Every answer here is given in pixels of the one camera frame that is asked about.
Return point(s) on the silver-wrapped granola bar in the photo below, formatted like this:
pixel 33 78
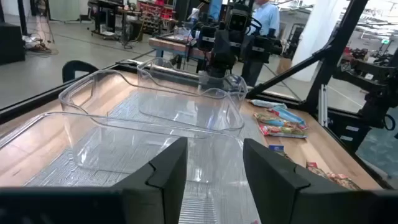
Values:
pixel 267 103

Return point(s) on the wooden workbench with blue legs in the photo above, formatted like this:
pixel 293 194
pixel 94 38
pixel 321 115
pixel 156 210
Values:
pixel 168 45

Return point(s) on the black frame clamp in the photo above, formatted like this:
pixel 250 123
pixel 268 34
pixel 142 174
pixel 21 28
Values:
pixel 77 67

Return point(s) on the red parts shelving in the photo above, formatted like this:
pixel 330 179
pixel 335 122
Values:
pixel 155 12

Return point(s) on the black cabinet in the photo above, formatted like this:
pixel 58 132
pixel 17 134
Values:
pixel 11 43

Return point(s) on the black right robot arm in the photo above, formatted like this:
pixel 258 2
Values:
pixel 264 48

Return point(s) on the purple-end granola bar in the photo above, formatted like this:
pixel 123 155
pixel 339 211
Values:
pixel 276 148

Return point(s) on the white column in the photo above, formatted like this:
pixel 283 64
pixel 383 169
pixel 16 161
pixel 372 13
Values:
pixel 314 31

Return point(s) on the person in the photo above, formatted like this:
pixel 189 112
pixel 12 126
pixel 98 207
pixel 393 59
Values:
pixel 267 15

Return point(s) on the black aluminium table frame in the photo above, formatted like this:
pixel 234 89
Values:
pixel 342 40

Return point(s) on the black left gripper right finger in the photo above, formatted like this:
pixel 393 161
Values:
pixel 273 193

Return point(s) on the orange-end granola bar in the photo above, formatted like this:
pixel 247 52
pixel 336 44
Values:
pixel 339 180

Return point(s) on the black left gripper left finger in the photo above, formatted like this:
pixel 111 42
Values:
pixel 161 186

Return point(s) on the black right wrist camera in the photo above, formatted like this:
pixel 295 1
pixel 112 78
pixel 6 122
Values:
pixel 238 21

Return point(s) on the red-end granola bar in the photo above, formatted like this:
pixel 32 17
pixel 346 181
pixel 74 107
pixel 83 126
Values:
pixel 280 132

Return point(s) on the blue granola bar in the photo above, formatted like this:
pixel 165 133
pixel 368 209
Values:
pixel 289 115

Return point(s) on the black background robot arm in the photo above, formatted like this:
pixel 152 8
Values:
pixel 373 81

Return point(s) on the green snack bar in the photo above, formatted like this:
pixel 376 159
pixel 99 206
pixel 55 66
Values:
pixel 264 119

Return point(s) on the black equipment cart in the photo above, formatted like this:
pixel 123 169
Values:
pixel 105 15

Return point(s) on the clear plastic bin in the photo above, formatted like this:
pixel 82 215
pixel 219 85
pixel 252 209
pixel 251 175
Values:
pixel 102 93
pixel 174 77
pixel 31 149

